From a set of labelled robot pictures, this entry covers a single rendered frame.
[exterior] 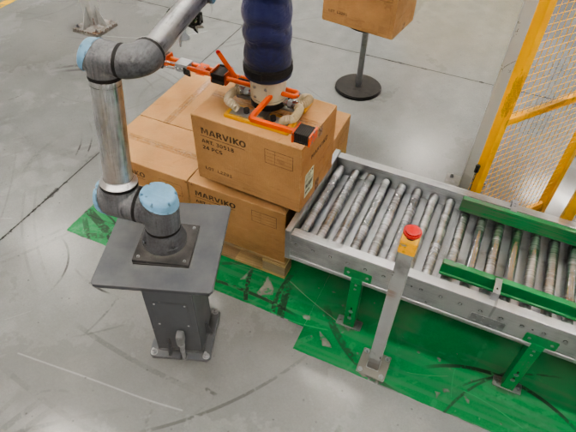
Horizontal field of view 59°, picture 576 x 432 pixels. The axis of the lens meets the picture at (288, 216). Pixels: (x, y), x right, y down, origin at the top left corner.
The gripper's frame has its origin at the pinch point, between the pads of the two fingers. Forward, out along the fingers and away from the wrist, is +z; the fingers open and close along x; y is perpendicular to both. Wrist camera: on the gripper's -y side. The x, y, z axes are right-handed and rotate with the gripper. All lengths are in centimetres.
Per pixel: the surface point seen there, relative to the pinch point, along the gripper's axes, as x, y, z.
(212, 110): -11.7, 17.4, 26.6
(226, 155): -20, 29, 45
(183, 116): 29, -33, 74
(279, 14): -5, 50, -26
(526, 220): 23, 174, 64
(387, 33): 172, 54, 64
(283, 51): -2, 51, -9
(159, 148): -4, -27, 73
